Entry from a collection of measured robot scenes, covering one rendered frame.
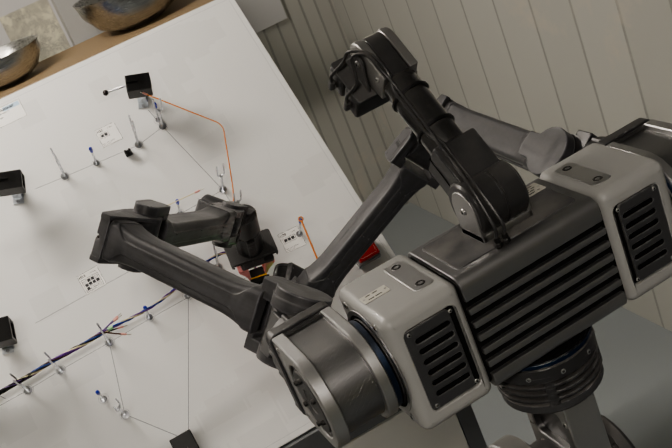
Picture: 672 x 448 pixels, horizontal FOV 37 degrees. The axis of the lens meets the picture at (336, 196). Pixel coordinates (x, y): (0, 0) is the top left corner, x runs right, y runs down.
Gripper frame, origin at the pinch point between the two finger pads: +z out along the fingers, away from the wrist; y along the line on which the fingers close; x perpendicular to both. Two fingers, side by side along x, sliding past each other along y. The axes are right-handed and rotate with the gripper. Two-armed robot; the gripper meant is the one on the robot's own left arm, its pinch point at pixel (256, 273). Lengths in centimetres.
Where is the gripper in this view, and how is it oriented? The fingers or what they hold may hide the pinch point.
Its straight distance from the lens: 218.0
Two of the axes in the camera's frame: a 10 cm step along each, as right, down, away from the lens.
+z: 0.9, 6.6, 7.5
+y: -9.3, 3.3, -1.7
